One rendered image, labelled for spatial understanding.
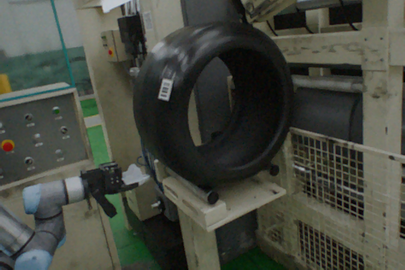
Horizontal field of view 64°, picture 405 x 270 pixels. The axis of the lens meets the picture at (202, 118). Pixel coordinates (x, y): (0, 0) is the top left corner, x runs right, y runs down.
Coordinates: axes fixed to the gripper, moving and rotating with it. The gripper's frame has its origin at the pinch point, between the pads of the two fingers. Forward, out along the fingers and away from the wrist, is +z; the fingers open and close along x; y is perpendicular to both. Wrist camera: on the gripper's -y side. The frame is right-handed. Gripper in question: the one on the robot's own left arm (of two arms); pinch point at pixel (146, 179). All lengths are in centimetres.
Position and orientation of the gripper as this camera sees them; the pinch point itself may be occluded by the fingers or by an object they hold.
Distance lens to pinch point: 110.3
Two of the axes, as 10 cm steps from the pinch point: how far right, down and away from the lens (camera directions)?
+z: 8.6, -1.4, 4.9
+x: -5.1, -1.6, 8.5
